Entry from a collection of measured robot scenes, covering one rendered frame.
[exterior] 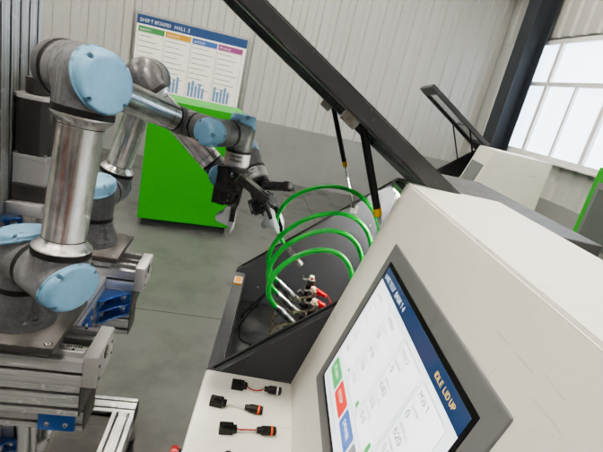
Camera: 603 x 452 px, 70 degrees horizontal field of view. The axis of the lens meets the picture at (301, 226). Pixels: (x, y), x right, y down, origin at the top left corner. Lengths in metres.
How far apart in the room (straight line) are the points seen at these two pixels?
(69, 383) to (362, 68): 7.23
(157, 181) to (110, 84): 3.72
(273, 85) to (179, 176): 3.58
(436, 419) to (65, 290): 0.74
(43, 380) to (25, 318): 0.17
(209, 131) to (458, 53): 7.57
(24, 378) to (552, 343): 1.10
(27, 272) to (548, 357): 0.92
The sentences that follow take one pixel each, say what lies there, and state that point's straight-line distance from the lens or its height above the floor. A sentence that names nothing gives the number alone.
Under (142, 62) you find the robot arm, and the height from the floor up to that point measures 1.66.
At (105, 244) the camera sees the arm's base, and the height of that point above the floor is 1.06.
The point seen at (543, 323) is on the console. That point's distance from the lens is 0.49.
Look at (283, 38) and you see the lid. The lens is 0.91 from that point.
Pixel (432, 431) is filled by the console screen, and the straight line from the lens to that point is 0.57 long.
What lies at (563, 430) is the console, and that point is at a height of 1.48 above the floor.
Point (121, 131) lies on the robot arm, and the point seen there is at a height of 1.42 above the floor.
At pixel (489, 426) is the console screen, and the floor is 1.42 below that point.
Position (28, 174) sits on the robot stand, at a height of 1.33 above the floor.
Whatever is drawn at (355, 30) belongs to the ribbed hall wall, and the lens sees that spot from 7.91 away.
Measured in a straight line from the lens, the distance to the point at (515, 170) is 4.15.
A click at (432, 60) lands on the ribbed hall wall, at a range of 8.31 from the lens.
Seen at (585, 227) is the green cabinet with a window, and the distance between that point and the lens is 4.12.
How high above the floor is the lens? 1.69
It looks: 17 degrees down
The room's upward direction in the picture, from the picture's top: 13 degrees clockwise
